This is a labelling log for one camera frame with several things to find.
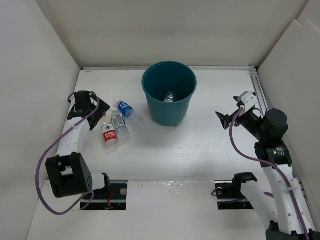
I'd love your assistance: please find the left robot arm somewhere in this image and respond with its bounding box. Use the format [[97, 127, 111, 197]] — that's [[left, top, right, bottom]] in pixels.
[[45, 90, 112, 199]]

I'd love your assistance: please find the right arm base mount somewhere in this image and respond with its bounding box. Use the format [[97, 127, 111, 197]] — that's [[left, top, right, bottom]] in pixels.
[[211, 180, 254, 210]]

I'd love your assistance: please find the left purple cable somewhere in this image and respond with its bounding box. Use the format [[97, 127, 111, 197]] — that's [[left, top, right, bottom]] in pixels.
[[35, 91, 101, 216]]

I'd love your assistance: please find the teal plastic bin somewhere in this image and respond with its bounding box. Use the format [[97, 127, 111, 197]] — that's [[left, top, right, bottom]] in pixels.
[[141, 61, 197, 127]]

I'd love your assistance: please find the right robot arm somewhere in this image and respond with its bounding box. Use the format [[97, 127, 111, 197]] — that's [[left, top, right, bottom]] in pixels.
[[216, 91, 320, 240]]

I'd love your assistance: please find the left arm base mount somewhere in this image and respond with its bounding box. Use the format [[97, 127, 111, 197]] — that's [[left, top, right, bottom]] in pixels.
[[84, 180, 128, 211]]

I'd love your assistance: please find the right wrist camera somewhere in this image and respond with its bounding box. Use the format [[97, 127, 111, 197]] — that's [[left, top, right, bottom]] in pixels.
[[239, 91, 259, 115]]

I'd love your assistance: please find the blue label water bottle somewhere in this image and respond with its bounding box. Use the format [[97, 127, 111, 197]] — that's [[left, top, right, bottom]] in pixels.
[[115, 99, 144, 128]]

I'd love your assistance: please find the clear water bottle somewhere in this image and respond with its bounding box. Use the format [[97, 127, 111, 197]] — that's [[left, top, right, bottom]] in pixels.
[[163, 91, 179, 103]]

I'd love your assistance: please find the clear white cap bottle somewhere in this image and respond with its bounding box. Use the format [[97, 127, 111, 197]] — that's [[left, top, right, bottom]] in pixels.
[[110, 108, 131, 145]]

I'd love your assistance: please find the red label water bottle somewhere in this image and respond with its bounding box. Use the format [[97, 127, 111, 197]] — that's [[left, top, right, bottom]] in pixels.
[[101, 123, 118, 154]]

